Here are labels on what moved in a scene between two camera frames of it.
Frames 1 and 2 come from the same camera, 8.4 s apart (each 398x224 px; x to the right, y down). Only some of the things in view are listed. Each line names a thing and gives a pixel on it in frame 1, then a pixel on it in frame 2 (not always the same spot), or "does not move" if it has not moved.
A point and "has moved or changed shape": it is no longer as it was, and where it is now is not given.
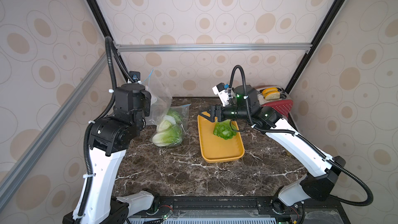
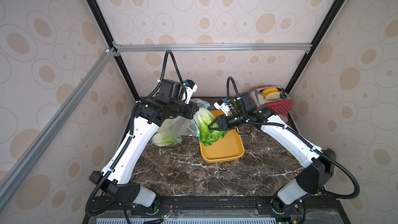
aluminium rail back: (212, 47) does not move
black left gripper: (148, 99) to (192, 110)
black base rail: (260, 209) does not move
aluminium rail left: (10, 182) does not move
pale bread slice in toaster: (273, 95) does not move
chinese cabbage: (225, 129) has moved or changed shape
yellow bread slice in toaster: (269, 89) does not move
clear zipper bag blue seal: (171, 123) has moved or changed shape
